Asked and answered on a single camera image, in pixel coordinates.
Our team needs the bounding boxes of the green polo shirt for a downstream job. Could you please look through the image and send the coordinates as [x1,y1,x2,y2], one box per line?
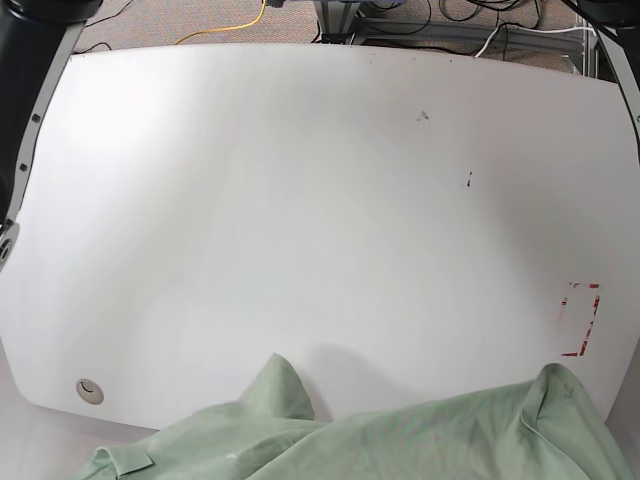
[76,355,633,479]

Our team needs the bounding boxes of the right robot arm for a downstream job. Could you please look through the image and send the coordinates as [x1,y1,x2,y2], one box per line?
[1,0,102,265]

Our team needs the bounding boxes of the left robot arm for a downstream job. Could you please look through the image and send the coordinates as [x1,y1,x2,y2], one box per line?
[564,0,639,150]

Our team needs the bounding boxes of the red tape rectangle marking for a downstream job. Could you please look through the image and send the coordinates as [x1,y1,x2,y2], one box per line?
[557,282,601,358]

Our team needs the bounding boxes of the yellow cable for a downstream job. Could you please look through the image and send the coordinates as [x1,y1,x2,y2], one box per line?
[175,0,266,46]

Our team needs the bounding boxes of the white cable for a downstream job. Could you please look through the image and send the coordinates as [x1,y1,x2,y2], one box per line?
[473,24,596,59]

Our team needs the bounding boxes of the left table cable grommet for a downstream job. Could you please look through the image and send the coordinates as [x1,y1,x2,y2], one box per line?
[76,379,104,405]

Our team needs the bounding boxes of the black cable on floor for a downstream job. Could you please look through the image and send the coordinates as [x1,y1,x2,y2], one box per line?
[74,0,136,54]

